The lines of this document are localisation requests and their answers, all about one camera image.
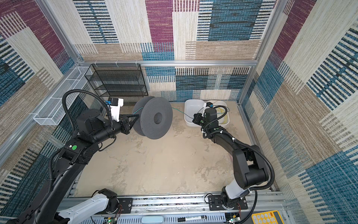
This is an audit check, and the black perforated cable spool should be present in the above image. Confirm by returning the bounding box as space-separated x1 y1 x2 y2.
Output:
132 96 173 140

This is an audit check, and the green cable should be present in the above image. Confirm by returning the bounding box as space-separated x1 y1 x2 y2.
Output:
132 105 227 119

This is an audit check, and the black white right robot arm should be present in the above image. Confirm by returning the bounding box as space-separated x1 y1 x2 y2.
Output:
193 106 275 210

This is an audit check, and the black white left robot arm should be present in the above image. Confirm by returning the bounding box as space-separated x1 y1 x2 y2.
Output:
7 109 140 224

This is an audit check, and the white plastic tub left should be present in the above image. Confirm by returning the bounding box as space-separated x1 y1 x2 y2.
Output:
184 99 206 127

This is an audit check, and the light blue label plate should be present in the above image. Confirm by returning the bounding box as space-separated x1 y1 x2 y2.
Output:
141 215 164 224

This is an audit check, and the black marker pen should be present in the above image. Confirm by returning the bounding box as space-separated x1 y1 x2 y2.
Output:
177 215 207 222

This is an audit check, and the yellow keypad pendant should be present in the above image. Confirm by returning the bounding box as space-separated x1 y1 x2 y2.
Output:
251 210 284 224

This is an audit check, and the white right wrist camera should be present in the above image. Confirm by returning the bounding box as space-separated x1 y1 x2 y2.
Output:
203 102 213 110

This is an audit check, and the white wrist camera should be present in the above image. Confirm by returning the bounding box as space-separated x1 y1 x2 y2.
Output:
106 97 124 122
203 102 213 110

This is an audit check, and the yellow cable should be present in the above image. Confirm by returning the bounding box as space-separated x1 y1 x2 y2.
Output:
216 106 227 122

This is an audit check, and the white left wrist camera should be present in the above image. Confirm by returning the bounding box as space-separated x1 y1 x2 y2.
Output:
106 97 124 122

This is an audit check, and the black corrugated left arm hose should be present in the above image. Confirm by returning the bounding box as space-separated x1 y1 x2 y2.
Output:
47 89 114 194

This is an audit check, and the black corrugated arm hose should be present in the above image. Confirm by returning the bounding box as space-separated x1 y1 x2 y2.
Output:
202 105 276 224
47 89 114 194

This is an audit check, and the black wire mesh shelf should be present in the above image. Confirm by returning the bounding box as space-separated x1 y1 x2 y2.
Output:
84 63 148 98

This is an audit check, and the white wire mesh basket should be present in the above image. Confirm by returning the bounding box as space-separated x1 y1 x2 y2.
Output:
34 66 88 126

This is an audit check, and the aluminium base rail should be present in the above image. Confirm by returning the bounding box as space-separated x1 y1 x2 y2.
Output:
55 190 286 224

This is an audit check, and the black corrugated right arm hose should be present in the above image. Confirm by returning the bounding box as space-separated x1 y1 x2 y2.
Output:
202 105 276 224

